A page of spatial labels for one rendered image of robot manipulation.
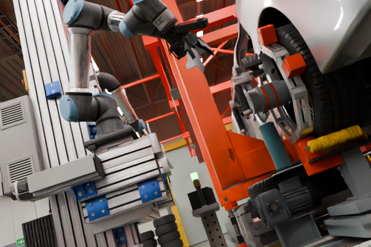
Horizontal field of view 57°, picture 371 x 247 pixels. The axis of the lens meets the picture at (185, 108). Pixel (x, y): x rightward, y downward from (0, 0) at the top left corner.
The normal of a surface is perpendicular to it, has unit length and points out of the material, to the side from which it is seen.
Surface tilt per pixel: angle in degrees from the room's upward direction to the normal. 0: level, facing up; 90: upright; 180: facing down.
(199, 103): 90
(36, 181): 90
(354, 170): 90
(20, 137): 90
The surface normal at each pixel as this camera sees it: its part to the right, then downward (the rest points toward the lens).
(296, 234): -0.10, -0.33
